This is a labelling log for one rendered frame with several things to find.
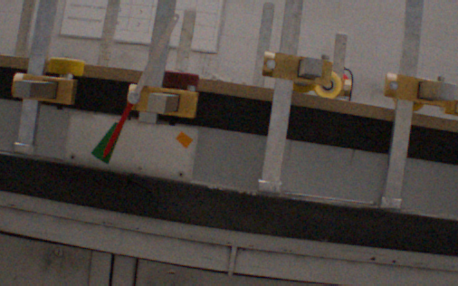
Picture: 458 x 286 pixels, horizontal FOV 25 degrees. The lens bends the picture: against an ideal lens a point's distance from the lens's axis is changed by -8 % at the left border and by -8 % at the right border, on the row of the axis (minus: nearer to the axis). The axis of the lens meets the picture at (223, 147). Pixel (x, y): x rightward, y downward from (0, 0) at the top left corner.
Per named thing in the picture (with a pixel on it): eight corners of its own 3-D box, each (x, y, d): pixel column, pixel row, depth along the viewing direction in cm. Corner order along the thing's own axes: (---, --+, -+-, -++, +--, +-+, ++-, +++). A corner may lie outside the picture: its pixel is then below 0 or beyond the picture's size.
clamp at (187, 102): (194, 119, 208) (197, 92, 208) (125, 109, 209) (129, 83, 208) (195, 118, 214) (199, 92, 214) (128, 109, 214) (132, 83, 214)
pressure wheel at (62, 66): (83, 112, 225) (92, 59, 224) (56, 109, 219) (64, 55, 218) (62, 109, 230) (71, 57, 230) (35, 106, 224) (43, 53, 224)
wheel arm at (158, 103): (165, 119, 180) (168, 93, 180) (144, 116, 181) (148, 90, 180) (182, 114, 224) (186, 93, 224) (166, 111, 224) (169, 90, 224)
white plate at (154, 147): (190, 182, 209) (197, 129, 208) (62, 161, 209) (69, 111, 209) (190, 182, 209) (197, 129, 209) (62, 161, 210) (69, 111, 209)
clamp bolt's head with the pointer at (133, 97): (107, 162, 207) (142, 94, 207) (96, 156, 207) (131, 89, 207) (109, 161, 209) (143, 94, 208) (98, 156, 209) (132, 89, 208)
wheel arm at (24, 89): (29, 103, 183) (33, 79, 183) (13, 100, 183) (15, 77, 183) (70, 101, 226) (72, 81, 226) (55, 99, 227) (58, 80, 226)
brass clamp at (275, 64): (330, 87, 207) (333, 61, 206) (262, 75, 207) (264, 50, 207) (328, 87, 213) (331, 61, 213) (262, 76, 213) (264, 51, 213)
